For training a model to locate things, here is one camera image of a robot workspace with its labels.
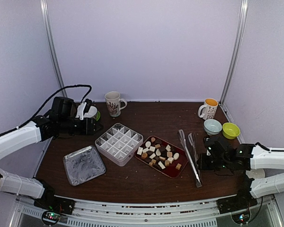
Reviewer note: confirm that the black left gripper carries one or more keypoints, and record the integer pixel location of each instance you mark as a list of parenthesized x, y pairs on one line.
[(88, 128)]

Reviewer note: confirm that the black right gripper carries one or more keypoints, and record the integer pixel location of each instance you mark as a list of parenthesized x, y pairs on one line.
[(202, 163)]

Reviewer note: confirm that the white divided tin box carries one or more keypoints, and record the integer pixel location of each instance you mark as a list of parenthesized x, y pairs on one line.
[(119, 143)]

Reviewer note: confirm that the metal serving tongs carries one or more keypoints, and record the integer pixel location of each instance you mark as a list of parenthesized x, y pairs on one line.
[(191, 156)]

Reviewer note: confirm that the bunny print tin lid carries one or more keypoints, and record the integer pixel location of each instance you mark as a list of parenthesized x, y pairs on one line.
[(83, 165)]

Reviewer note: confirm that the red chocolate tray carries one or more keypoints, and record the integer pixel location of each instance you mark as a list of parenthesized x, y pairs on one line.
[(162, 156)]

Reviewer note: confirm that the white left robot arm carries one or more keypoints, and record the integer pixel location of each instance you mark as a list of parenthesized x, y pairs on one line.
[(39, 128)]

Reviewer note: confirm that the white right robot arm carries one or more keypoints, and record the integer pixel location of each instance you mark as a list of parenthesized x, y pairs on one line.
[(263, 157)]

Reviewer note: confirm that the white bowl green rim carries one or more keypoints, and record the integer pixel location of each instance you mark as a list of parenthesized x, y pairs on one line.
[(92, 112)]

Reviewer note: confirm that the beige floral mug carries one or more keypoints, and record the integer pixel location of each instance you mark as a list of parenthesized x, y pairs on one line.
[(115, 103)]

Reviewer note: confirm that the lime green bowl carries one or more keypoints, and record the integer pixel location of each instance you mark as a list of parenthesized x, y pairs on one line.
[(230, 130)]

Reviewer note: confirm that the light blue bowl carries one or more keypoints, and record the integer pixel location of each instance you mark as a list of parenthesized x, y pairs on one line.
[(212, 127)]

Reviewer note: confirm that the dark bowl white inside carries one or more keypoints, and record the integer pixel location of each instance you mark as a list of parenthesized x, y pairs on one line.
[(256, 173)]

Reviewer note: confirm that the white mug yellow inside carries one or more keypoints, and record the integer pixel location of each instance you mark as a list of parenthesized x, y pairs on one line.
[(208, 109)]

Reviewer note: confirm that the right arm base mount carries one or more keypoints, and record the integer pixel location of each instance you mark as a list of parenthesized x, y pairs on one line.
[(238, 207)]

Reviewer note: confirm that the metal front rail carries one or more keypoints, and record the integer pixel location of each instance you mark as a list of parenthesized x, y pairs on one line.
[(203, 213)]

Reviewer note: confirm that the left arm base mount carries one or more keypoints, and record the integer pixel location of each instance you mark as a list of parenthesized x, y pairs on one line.
[(55, 211)]

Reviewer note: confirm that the left aluminium frame post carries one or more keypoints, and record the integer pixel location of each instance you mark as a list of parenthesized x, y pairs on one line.
[(50, 40)]

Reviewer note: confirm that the aluminium frame post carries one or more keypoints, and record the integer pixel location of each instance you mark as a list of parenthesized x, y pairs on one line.
[(50, 40), (236, 49)]

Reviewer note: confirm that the right aluminium frame post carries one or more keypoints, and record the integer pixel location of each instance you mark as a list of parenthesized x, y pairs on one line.
[(236, 49)]

